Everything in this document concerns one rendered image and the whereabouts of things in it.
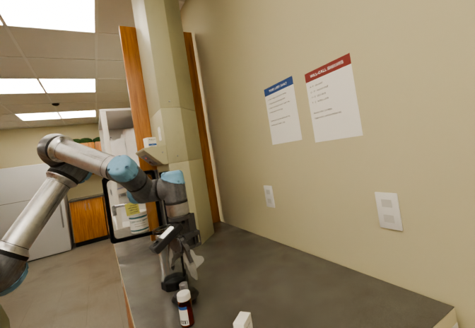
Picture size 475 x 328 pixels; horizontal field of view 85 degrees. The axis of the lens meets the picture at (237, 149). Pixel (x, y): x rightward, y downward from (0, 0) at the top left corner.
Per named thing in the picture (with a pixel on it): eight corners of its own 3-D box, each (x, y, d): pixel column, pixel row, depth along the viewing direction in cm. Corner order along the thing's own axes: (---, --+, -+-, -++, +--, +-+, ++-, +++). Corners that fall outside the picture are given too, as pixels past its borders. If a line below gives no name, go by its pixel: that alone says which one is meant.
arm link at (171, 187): (163, 172, 93) (186, 168, 92) (167, 202, 93) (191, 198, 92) (154, 174, 85) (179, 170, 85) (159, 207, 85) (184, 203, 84)
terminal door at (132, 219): (164, 232, 163) (154, 169, 164) (111, 244, 153) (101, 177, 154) (164, 231, 164) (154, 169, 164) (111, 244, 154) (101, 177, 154)
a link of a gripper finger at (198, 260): (212, 269, 84) (198, 244, 88) (197, 278, 79) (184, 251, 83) (208, 273, 85) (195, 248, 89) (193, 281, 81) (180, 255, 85)
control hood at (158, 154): (156, 165, 166) (153, 150, 166) (168, 163, 137) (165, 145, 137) (137, 168, 160) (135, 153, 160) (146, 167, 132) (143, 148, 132)
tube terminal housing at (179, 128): (203, 227, 177) (186, 116, 178) (224, 237, 149) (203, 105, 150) (167, 238, 165) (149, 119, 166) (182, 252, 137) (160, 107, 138)
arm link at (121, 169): (38, 119, 95) (139, 151, 76) (60, 137, 103) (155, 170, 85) (13, 143, 89) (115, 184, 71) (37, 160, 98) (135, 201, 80)
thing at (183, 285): (205, 300, 87) (202, 280, 87) (182, 314, 80) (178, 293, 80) (189, 292, 93) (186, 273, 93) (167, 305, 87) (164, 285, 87)
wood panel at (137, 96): (218, 220, 191) (189, 34, 193) (220, 220, 189) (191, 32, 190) (150, 239, 167) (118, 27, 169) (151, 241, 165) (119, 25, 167)
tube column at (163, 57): (186, 116, 178) (166, -16, 179) (203, 105, 150) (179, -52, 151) (149, 119, 166) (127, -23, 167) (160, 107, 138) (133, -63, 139)
